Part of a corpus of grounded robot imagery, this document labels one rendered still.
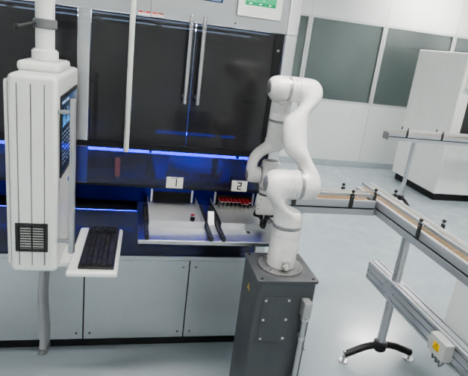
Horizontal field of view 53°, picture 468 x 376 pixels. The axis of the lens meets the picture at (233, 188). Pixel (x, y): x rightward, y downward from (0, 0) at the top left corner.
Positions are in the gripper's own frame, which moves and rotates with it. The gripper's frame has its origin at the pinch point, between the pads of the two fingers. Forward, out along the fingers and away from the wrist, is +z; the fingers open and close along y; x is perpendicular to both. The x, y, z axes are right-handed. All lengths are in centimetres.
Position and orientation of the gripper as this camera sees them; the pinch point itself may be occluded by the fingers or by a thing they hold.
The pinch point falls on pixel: (263, 224)
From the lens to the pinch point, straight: 225.0
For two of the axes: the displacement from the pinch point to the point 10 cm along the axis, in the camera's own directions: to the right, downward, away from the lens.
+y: -9.7, -0.5, -2.3
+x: 2.0, 2.9, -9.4
